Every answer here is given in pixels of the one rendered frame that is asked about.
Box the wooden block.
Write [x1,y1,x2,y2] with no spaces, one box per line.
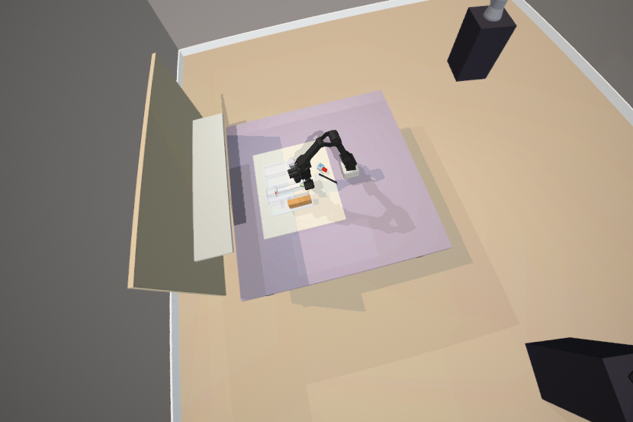
[288,198,301,209]
[299,195,312,206]

